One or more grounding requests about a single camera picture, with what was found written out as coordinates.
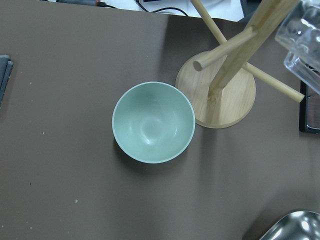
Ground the clear glass mug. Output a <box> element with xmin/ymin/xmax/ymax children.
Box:
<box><xmin>275</xmin><ymin>0</ymin><xmax>320</xmax><ymax>94</ymax></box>

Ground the grey folded cloth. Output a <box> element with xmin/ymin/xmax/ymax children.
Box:
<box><xmin>0</xmin><ymin>54</ymin><xmax>14</xmax><ymax>105</ymax></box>

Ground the wooden mug tree stand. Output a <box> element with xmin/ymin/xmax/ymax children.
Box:
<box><xmin>175</xmin><ymin>0</ymin><xmax>305</xmax><ymax>129</ymax></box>

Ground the metal scoop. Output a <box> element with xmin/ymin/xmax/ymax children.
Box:
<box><xmin>260</xmin><ymin>210</ymin><xmax>320</xmax><ymax>240</ymax></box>

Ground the green bowl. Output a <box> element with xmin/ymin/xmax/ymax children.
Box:
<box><xmin>112</xmin><ymin>81</ymin><xmax>196</xmax><ymax>164</ymax></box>

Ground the black mirror tray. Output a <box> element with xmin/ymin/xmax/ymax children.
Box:
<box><xmin>298</xmin><ymin>62</ymin><xmax>320</xmax><ymax>136</ymax></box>

